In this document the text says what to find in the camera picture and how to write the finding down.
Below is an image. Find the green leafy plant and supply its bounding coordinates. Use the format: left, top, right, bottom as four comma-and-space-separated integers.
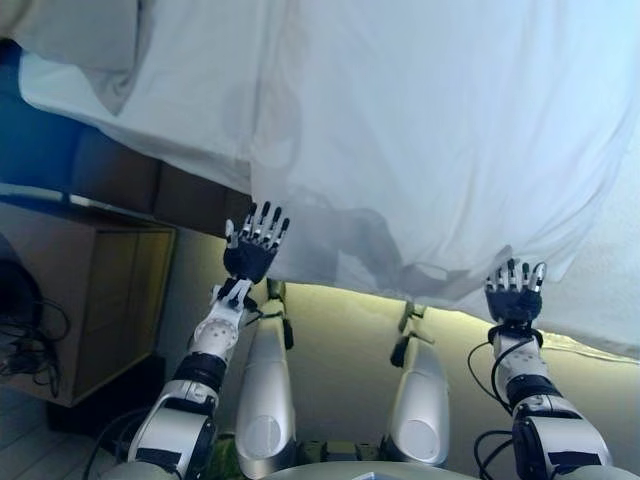
203, 433, 242, 480

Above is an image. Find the wooden nightstand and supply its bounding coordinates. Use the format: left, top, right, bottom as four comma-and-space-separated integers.
0, 199, 180, 407

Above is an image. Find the grey robot torso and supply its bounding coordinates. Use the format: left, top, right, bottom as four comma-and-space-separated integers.
268, 460, 479, 480

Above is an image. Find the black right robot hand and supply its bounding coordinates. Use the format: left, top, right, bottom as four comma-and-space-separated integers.
482, 257, 548, 326

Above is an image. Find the white rod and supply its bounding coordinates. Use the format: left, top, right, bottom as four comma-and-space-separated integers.
0, 181, 92, 207

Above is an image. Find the large beige pillow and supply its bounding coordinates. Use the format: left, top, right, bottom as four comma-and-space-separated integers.
0, 0, 152, 117

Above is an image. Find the brown upholstered bed frame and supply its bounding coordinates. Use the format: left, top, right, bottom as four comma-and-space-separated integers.
0, 38, 257, 242

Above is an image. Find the white duvet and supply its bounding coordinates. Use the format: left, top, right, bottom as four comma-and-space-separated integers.
248, 0, 640, 362

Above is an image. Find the silver right robot leg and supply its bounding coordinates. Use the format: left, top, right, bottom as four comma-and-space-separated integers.
388, 298, 452, 470

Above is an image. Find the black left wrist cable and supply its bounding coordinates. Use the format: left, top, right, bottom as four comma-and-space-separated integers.
243, 294, 281, 326

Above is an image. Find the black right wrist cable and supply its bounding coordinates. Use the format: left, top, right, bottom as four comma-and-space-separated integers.
466, 338, 517, 417

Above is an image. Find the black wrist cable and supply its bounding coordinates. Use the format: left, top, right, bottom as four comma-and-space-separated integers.
243, 294, 281, 326
466, 338, 517, 417

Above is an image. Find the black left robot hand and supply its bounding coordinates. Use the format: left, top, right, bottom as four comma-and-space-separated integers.
223, 200, 291, 287

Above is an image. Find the white bed sheet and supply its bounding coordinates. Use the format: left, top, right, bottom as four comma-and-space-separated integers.
17, 0, 282, 197

